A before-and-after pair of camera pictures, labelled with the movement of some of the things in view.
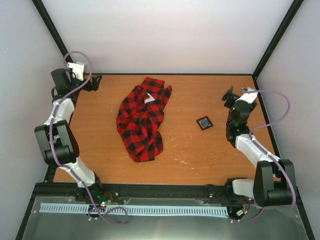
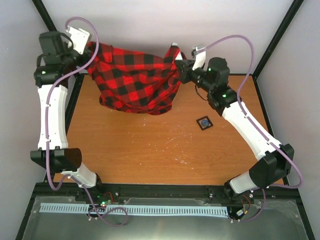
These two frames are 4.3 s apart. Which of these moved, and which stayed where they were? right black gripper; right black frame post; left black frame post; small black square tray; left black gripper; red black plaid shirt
Moved: right black gripper; red black plaid shirt; left black gripper
Stayed: small black square tray; left black frame post; right black frame post
